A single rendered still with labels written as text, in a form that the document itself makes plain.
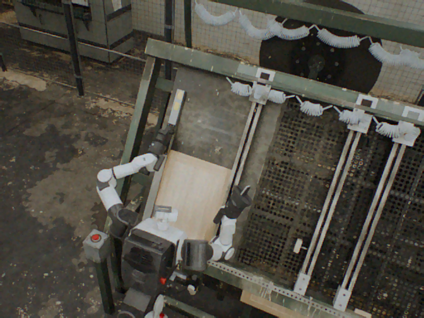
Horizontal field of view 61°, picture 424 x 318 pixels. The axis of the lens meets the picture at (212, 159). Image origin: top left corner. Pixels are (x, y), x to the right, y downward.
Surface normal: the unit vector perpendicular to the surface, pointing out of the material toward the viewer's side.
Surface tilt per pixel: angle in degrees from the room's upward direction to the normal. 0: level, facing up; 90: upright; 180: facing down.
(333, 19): 90
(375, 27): 90
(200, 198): 58
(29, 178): 0
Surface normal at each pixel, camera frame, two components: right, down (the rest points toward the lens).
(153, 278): -0.35, 0.46
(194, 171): -0.26, 0.07
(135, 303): -0.06, -0.49
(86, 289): 0.09, -0.76
